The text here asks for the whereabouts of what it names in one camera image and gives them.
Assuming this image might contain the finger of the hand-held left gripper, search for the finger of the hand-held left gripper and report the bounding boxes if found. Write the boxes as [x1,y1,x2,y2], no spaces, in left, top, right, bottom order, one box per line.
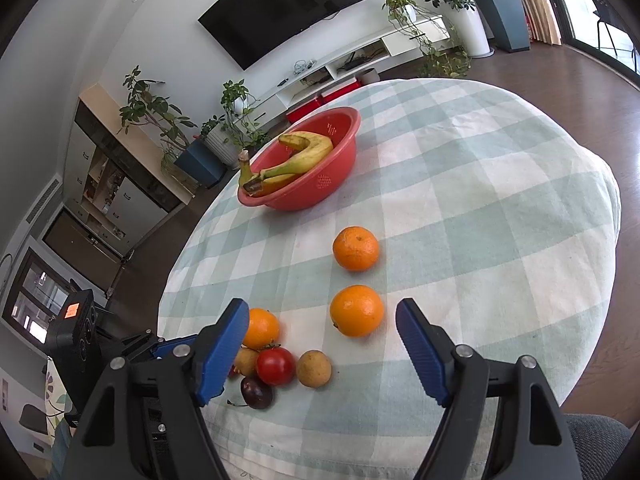
[120,332,201,361]

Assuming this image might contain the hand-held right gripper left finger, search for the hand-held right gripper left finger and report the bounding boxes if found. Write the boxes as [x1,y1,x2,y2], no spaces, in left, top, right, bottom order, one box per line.
[60,298,251,480]

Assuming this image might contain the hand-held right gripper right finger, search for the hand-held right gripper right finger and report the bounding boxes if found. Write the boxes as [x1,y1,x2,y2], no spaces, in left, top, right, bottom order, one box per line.
[395,298,583,480]

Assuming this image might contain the small brown round fruit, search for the small brown round fruit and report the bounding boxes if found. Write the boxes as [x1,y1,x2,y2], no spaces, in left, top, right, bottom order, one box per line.
[296,349,333,389]
[232,346,261,377]

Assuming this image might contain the orange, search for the orange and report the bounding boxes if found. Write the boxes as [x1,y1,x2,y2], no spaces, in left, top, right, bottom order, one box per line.
[329,284,385,338]
[241,308,280,351]
[332,226,380,272]

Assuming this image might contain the dark purple plum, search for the dark purple plum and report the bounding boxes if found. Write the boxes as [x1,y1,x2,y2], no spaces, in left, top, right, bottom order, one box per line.
[227,375,274,410]

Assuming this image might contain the red tomato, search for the red tomato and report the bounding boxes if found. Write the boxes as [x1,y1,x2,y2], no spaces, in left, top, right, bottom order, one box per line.
[256,346,297,387]

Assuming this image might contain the yellow banana with pale stub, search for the yellow banana with pale stub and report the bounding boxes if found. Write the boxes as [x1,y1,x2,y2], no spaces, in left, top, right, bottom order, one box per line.
[237,149,301,192]

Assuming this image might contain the red plastic colander bowl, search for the red plastic colander bowl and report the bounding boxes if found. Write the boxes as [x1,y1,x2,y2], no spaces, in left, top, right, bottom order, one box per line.
[237,106,362,212]

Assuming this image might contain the yellow banana with dark stem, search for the yellow banana with dark stem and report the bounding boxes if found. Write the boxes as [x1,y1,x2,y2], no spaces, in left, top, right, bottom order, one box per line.
[243,131,334,196]

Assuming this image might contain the dark framed window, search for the dark framed window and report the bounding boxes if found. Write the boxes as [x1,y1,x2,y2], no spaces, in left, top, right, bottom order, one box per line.
[0,247,77,347]

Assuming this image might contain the green checked tablecloth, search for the green checked tablecloth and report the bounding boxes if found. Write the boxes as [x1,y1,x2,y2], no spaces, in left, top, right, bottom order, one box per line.
[157,78,622,480]

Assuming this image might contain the built-in storage cabinet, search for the built-in storage cabinet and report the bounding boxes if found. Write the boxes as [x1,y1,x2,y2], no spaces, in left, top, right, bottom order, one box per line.
[64,84,197,257]

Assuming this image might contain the tall plant in blue pot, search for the tall plant in blue pot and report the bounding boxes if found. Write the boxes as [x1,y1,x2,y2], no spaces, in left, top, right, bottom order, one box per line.
[117,65,227,189]

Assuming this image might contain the grey fabric seat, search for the grey fabric seat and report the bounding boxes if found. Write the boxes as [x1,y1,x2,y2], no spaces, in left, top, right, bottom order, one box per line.
[562,412,633,480]

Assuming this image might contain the plant in ribbed white pot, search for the plant in ribbed white pot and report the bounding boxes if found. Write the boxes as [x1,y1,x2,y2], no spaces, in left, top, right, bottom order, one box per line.
[200,115,242,168]

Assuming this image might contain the trailing pothos in white pot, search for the trailing pothos in white pot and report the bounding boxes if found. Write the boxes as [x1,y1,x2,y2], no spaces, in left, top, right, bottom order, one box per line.
[220,79,272,151]
[380,0,473,79]

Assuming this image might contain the red storage box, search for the red storage box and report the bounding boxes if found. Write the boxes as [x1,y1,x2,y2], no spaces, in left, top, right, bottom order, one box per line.
[322,79,363,106]
[287,97,325,124]

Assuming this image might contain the white television cabinet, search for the white television cabinet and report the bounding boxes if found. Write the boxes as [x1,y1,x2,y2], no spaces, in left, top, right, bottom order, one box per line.
[257,14,446,111]

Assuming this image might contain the leafy plant in tall white pot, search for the leafy plant in tall white pot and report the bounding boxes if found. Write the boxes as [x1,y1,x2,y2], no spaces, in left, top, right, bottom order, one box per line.
[417,0,496,59]

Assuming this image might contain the large-leaf plant in grey-blue pot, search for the large-leaf plant in grey-blue pot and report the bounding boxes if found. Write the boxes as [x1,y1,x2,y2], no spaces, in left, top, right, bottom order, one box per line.
[442,0,531,54]

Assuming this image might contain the beige curtain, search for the beige curtain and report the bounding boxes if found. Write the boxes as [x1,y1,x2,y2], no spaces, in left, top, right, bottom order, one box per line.
[492,0,567,47]

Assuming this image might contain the glass sliding door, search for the glass sliding door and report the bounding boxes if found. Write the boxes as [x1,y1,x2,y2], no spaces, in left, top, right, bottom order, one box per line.
[531,0,640,86]

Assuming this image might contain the black metal chair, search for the black metal chair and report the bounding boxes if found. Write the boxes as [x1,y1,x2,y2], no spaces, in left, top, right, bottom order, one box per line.
[582,0,632,57]

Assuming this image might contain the wall-mounted black television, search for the wall-mounted black television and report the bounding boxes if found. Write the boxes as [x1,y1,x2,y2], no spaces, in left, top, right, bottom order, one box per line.
[197,0,373,72]

